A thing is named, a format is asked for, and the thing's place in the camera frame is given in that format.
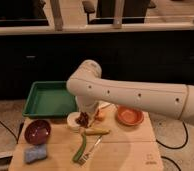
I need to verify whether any orange fruit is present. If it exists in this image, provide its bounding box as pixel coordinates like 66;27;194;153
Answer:
95;110;106;121

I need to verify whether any black floor cable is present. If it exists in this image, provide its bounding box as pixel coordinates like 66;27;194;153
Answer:
0;113;19;144
155;121;190;171

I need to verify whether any orange bowl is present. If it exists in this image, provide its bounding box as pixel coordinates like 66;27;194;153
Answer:
116;106;144;126

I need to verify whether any white handled brush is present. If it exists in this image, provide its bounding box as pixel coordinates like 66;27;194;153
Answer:
99;102;111;109

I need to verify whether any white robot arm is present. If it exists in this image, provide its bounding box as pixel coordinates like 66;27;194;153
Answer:
66;60;194;126

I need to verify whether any white round container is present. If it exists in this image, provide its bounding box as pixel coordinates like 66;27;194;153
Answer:
67;112;80;131

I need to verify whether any blue sponge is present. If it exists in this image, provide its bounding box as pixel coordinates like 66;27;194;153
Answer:
24;144;47;164

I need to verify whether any black floor cable left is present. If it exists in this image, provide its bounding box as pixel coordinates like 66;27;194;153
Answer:
0;113;19;144

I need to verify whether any green pea pod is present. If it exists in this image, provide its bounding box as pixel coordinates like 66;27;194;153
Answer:
72;133;87;163

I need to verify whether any green plastic tray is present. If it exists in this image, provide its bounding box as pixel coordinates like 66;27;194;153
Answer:
23;81;77;118

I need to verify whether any purple bowl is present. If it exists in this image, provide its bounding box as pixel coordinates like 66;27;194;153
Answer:
24;120;51;145

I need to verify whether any dark red grape bunch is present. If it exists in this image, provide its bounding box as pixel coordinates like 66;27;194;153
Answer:
75;112;89;128

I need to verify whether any metal fork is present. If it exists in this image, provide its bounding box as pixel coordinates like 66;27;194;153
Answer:
78;135;102;165

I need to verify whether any black floor cable right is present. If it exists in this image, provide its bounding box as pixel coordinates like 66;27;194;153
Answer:
155;121;190;171

